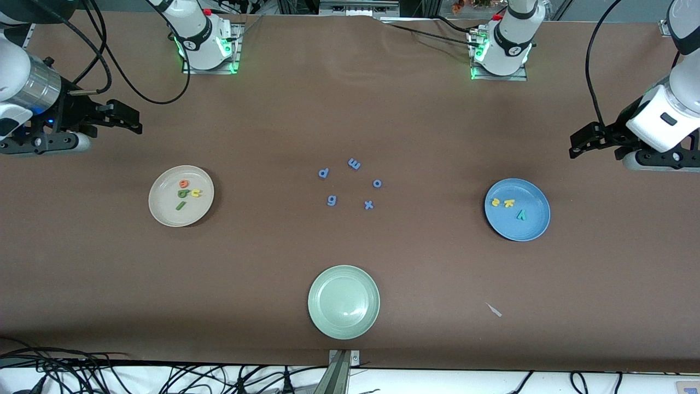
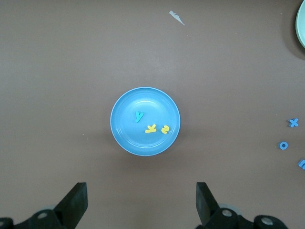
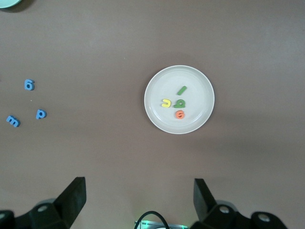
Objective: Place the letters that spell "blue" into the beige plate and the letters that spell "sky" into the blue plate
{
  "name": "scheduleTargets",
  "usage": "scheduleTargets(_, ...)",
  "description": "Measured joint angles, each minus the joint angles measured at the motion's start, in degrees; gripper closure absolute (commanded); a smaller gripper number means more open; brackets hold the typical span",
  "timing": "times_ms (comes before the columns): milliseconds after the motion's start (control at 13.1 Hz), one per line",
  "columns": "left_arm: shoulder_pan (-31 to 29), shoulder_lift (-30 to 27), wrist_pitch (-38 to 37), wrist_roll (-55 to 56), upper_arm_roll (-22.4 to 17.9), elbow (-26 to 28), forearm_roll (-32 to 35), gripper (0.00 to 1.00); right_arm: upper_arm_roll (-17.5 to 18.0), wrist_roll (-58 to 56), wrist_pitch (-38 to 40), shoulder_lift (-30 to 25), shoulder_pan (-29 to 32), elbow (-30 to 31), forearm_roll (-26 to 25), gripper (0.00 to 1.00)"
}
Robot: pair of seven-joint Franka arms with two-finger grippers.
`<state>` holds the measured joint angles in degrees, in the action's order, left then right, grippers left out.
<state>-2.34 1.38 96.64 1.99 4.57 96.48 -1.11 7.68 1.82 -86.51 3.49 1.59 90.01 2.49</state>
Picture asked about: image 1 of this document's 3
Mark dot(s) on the metal bracket at table edge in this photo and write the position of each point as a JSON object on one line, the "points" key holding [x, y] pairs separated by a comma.
{"points": [[340, 372]]}

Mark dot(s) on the beige round plate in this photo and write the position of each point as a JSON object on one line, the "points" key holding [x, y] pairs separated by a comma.
{"points": [[164, 210]]}

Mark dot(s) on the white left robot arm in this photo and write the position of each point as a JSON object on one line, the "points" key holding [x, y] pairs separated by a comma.
{"points": [[511, 44]]}

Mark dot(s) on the white paper scrap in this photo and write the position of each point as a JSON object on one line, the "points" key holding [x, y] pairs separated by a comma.
{"points": [[495, 311]]}

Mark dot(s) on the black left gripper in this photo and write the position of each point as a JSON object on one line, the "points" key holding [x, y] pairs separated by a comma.
{"points": [[613, 133]]}

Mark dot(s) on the orange artificial flowers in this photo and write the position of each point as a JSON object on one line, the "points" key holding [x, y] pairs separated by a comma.
{"points": [[458, 5]]}

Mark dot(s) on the aluminium frame crossbar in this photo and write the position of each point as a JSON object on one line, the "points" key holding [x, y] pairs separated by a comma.
{"points": [[355, 8]]}

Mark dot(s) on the blue letter p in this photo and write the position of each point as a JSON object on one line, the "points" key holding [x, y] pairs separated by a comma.
{"points": [[323, 173]]}

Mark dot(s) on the green round plate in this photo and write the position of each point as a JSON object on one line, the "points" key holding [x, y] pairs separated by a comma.
{"points": [[343, 302]]}

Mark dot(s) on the blue round plate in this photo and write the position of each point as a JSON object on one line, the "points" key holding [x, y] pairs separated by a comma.
{"points": [[525, 230]]}

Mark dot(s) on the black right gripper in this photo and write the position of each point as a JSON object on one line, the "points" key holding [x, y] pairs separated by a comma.
{"points": [[73, 111]]}

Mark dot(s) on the yellow letter k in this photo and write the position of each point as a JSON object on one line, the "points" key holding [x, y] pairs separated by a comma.
{"points": [[508, 203]]}

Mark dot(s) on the tan cardboard box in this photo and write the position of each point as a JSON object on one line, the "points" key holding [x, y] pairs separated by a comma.
{"points": [[688, 387]]}

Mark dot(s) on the brown table cover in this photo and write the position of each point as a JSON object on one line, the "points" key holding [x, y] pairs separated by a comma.
{"points": [[350, 109]]}

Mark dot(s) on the blue letter m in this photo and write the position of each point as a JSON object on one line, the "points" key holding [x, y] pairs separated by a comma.
{"points": [[354, 163]]}

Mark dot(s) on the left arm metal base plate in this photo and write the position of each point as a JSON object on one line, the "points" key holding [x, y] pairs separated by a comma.
{"points": [[500, 77]]}

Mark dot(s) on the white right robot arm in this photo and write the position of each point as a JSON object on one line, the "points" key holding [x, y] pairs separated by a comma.
{"points": [[197, 41]]}

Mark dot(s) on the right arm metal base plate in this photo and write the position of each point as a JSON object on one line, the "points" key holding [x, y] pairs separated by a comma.
{"points": [[213, 71]]}

